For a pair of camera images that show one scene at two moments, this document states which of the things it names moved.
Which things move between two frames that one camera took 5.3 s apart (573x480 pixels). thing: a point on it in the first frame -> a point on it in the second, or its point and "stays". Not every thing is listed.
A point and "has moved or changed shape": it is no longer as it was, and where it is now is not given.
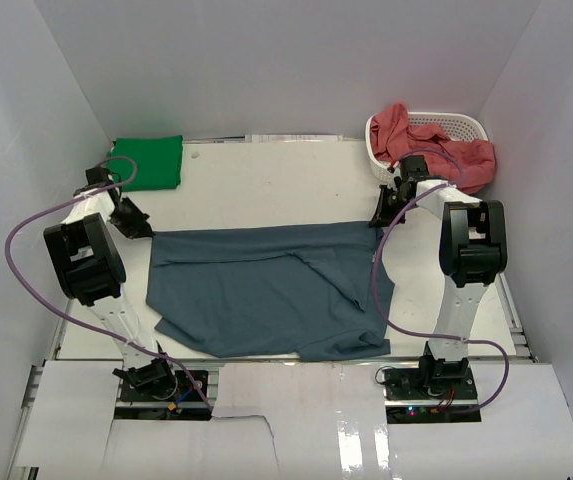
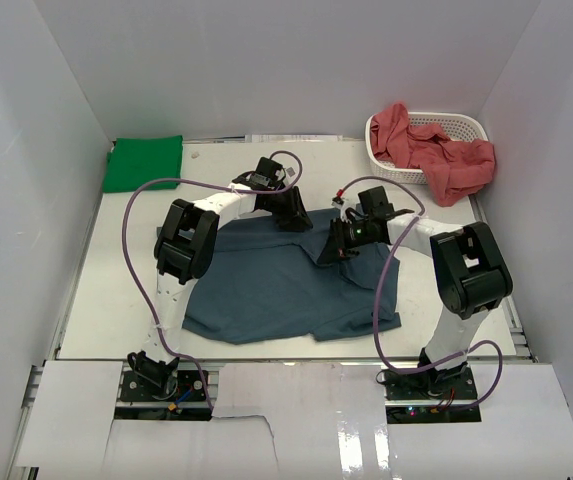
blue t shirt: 314,292 has moved or changed shape
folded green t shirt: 148,163 stays
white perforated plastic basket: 456,126 stays
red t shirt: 467,164 stays
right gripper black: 383,210 -> 331,252
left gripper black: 138,227 -> 295,214
